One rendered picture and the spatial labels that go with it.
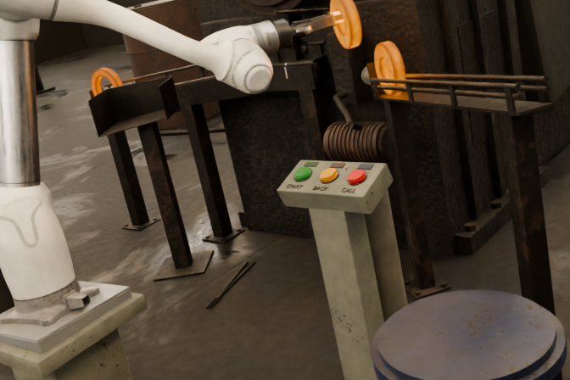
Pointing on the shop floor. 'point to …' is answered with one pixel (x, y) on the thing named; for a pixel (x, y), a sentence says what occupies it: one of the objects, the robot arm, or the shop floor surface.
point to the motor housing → (358, 142)
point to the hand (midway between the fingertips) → (343, 14)
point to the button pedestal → (345, 254)
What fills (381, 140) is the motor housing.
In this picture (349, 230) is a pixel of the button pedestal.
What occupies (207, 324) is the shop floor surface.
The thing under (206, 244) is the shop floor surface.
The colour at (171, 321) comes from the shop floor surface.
